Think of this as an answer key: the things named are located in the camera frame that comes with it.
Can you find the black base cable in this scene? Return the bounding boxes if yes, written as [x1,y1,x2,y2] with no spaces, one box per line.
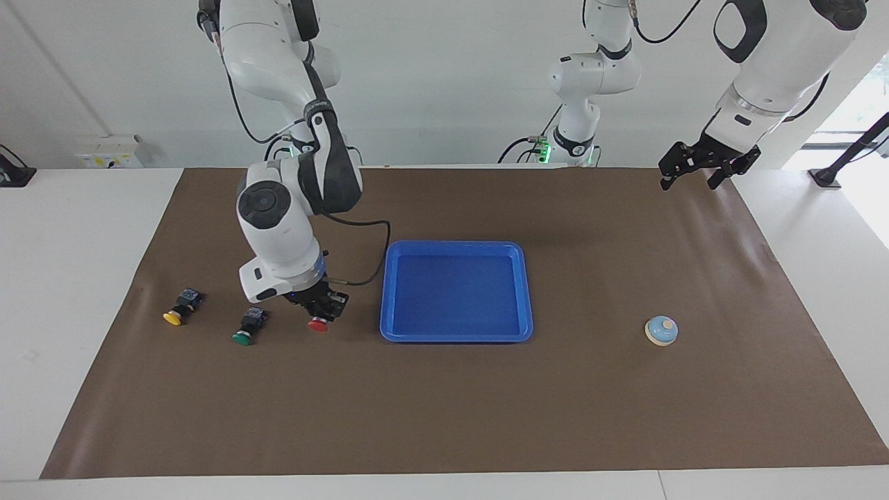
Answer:
[497,104,563,165]
[263,134,294,167]

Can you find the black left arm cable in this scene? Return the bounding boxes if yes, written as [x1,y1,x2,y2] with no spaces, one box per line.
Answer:
[629,0,831,124]

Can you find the bright window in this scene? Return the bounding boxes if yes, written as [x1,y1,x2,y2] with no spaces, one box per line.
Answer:
[799,56,889,150]

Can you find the black stand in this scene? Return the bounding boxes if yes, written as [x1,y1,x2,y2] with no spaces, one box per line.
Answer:
[808,111,889,190]
[0,144,37,188]

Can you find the yellow push button switch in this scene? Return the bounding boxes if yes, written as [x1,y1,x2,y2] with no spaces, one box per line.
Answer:
[163,288,203,326]

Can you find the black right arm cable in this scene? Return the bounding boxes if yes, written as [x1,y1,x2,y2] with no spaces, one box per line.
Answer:
[222,42,391,287]

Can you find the brown table mat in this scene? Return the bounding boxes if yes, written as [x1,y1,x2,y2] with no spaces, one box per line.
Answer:
[40,167,889,480]

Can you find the green push button switch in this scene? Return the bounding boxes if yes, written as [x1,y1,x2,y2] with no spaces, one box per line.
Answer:
[232,306,268,347]

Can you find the blue plastic tray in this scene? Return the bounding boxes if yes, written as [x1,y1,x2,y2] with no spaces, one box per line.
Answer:
[379,240,534,344]

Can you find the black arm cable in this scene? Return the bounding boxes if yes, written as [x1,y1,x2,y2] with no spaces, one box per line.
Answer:
[629,0,831,124]
[222,42,391,287]

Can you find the light blue desk bell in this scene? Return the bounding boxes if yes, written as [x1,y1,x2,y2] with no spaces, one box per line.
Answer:
[645,315,679,347]

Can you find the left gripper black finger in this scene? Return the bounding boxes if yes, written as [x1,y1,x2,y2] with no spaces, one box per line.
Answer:
[707,146,761,190]
[658,141,697,191]

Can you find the white wall socket box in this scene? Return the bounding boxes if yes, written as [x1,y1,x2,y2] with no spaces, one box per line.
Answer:
[75,135,144,169]

